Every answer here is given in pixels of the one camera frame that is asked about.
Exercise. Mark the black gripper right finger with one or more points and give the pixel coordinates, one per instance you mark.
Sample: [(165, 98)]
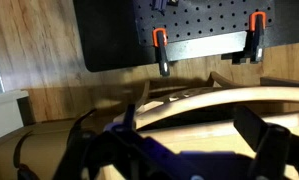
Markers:
[(249, 121)]

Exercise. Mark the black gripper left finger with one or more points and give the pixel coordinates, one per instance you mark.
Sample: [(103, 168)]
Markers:
[(129, 116)]

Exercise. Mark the orange black bar clamp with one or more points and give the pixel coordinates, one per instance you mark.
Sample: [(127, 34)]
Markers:
[(257, 36), (161, 50)]

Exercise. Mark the black pegboard panel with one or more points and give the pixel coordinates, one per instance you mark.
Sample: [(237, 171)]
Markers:
[(105, 36)]

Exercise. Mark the grey metal plate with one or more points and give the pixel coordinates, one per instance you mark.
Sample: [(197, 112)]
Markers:
[(205, 45)]

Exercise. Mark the black perforated pegboard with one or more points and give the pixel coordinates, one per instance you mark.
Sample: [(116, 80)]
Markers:
[(205, 20)]

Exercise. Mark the curved wooden frame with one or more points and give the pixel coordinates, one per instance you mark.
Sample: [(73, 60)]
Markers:
[(222, 95)]

